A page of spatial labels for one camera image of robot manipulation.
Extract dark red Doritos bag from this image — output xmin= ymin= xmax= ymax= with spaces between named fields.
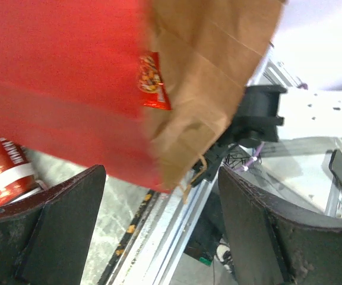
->
xmin=0 ymin=137 xmax=47 ymax=207

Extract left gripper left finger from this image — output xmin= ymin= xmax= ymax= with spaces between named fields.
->
xmin=0 ymin=165 xmax=106 ymax=284

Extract red chips packet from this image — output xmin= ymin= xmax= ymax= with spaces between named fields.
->
xmin=137 ymin=52 xmax=172 ymax=110

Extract red brown paper bag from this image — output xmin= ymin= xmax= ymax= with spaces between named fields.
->
xmin=0 ymin=1 xmax=284 ymax=193

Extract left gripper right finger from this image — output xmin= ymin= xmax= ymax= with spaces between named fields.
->
xmin=218 ymin=166 xmax=342 ymax=284

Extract aluminium mounting rail frame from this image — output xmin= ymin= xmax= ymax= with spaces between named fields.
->
xmin=96 ymin=59 xmax=342 ymax=285

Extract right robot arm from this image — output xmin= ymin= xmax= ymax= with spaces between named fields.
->
xmin=191 ymin=85 xmax=342 ymax=186

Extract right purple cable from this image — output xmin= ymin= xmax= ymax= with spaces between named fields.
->
xmin=239 ymin=141 xmax=267 ymax=173

